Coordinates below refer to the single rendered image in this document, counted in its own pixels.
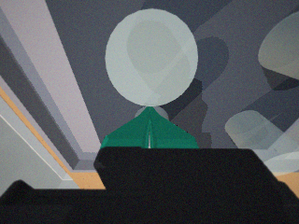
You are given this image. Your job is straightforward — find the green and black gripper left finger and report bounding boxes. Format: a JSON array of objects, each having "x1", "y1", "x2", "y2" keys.
[{"x1": 100, "y1": 106, "x2": 150, "y2": 148}]

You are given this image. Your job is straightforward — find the clear glass jar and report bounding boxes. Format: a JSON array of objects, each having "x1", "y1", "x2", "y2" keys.
[
  {"x1": 135, "y1": 106, "x2": 169, "y2": 148},
  {"x1": 105, "y1": 8, "x2": 198, "y2": 106},
  {"x1": 225, "y1": 110, "x2": 299, "y2": 176},
  {"x1": 258, "y1": 11, "x2": 299, "y2": 80}
]

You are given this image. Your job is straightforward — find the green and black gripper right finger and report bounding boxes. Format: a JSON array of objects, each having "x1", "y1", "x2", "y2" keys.
[{"x1": 149, "y1": 106, "x2": 199, "y2": 148}]

